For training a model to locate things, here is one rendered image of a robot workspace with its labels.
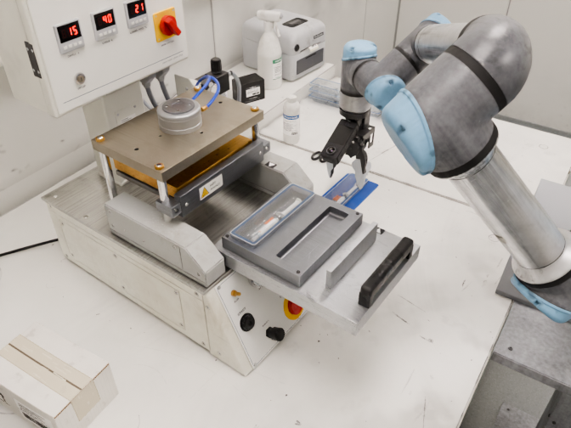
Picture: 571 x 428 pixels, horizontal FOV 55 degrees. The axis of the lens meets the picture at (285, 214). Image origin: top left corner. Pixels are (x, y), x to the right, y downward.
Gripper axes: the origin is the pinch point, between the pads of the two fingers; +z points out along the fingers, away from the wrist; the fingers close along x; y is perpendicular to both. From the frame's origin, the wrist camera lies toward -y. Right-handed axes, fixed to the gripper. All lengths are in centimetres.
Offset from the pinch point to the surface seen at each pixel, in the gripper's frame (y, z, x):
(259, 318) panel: -50, -1, -11
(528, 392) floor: 33, 80, -59
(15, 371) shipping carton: -84, -3, 14
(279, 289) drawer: -52, -15, -18
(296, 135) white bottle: 15.7, 2.6, 25.8
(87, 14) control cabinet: -47, -49, 26
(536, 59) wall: 201, 34, -1
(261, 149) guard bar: -30.0, -23.2, 2.9
